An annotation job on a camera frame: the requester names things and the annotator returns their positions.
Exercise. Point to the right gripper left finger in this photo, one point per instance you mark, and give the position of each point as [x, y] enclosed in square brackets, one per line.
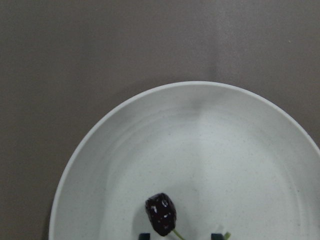
[144, 236]

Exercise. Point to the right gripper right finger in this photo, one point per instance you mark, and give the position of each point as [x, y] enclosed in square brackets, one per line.
[217, 236]

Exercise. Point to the dark cherry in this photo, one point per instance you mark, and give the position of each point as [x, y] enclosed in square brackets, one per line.
[162, 214]

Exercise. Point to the white round plate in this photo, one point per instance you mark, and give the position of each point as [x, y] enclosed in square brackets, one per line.
[230, 160]

